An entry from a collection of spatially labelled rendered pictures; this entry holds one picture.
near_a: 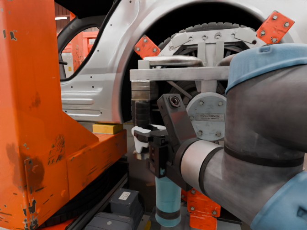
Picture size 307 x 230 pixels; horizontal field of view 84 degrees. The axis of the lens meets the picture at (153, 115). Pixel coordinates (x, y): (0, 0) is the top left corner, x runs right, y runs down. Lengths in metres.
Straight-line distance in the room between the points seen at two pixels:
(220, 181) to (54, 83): 0.55
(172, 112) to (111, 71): 0.69
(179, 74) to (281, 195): 0.33
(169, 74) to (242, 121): 0.29
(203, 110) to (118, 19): 0.72
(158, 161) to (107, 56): 0.77
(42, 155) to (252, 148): 0.55
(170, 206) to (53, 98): 0.51
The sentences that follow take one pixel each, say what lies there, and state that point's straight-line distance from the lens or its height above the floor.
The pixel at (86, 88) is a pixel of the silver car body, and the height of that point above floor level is 0.94.
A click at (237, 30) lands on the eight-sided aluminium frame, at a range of 0.66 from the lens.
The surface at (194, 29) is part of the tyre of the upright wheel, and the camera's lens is 0.74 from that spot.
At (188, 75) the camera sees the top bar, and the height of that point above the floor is 0.96.
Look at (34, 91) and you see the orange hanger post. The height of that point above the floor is 0.92.
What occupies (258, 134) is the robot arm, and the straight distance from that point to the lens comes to 0.19.
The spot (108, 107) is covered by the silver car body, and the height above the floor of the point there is 0.83.
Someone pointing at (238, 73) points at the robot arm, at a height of 0.94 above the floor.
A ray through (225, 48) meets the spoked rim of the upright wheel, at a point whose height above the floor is 1.08.
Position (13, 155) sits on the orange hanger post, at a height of 0.75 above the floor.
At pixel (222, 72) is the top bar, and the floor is 0.97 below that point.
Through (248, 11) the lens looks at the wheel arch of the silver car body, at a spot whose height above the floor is 1.25.
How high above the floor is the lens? 0.92
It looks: 8 degrees down
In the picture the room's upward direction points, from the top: straight up
